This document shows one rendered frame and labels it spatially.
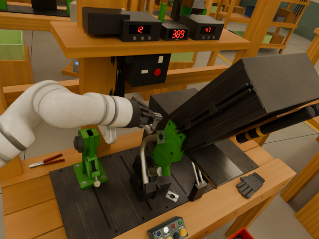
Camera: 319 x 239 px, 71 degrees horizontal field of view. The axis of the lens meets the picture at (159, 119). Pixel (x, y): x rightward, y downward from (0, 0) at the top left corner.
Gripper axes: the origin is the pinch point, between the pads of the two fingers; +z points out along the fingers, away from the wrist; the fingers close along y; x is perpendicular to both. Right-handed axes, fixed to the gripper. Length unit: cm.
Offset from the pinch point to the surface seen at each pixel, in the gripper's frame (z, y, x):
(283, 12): 607, 285, -182
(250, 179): 79, -26, 13
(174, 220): 29, -24, 34
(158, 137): 23.6, 5.7, 16.5
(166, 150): 27.0, 0.5, 18.7
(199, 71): 72, 41, -6
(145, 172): 27.6, 0.0, 34.7
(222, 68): 90, 40, -16
